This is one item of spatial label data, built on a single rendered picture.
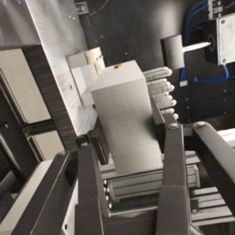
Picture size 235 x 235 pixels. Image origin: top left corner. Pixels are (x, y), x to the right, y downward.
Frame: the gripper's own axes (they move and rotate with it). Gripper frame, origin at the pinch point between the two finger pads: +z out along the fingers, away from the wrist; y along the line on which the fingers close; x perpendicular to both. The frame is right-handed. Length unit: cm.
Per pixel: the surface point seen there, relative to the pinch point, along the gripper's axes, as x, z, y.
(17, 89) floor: -11, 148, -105
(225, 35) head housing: 2.0, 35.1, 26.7
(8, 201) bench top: -21.8, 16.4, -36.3
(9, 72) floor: 5, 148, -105
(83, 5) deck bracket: 22, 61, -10
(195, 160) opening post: -21.4, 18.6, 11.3
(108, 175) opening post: -21.2, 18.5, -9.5
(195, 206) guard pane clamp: -36.2, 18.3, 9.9
